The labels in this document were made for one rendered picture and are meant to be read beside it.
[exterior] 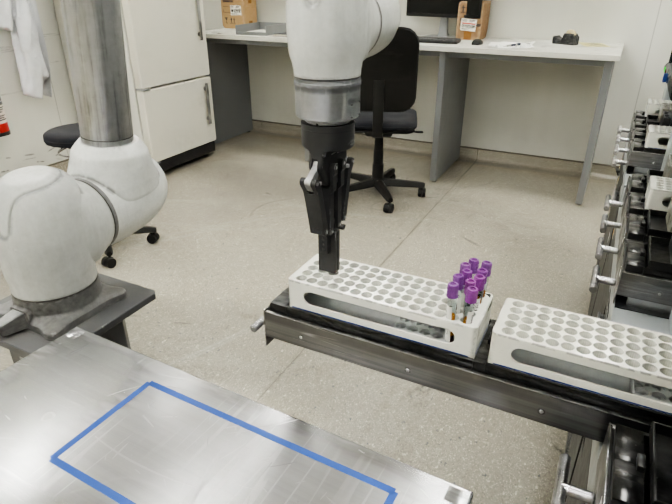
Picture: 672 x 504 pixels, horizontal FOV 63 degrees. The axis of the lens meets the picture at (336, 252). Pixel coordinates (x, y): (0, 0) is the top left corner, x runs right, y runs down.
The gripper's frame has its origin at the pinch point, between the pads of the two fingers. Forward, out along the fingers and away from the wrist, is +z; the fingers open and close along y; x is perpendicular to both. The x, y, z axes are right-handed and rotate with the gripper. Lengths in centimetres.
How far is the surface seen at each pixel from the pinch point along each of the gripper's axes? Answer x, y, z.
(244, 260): 116, 130, 90
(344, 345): -6.0, -6.7, 11.8
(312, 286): 0.3, -5.0, 4.0
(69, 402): 16.9, -36.3, 8.3
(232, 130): 261, 316, 82
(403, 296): -13.1, -1.4, 4.1
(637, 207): -44, 66, 9
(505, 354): -28.9, -5.0, 6.8
